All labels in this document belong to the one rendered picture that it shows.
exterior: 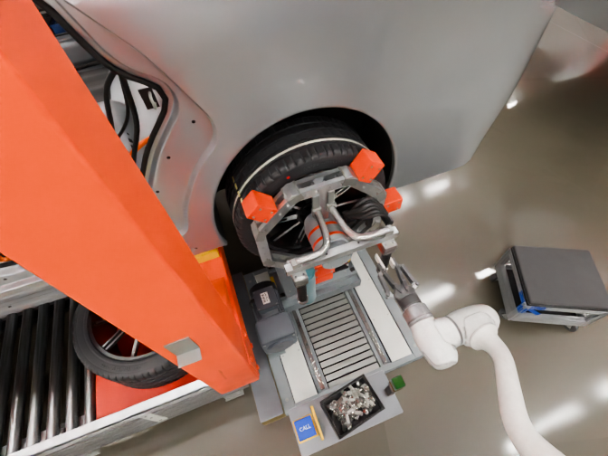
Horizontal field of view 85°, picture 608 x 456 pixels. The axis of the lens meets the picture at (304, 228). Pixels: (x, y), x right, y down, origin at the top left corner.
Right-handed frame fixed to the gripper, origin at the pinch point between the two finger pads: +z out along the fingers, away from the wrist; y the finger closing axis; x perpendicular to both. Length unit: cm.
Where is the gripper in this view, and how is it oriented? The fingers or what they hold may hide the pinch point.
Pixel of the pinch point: (384, 261)
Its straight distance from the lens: 133.0
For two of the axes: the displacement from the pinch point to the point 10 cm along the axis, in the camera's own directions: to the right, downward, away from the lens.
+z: -3.5, -7.6, 5.5
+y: 9.3, -3.2, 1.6
